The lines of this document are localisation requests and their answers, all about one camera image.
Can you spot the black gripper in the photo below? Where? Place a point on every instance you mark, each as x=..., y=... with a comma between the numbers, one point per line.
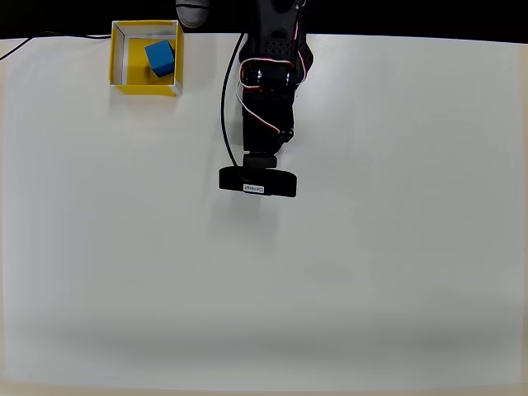
x=264, y=140

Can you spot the blue cube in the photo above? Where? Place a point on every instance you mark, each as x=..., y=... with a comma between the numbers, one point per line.
x=161, y=57

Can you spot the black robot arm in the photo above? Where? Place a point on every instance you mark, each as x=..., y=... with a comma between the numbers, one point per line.
x=270, y=24

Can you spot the yellow cardboard box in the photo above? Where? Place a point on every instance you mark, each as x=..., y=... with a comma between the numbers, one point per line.
x=138, y=70

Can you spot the black bar webcam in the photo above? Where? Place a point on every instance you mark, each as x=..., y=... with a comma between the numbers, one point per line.
x=260, y=183

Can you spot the grey shoe toe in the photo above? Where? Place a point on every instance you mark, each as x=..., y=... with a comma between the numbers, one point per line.
x=191, y=12

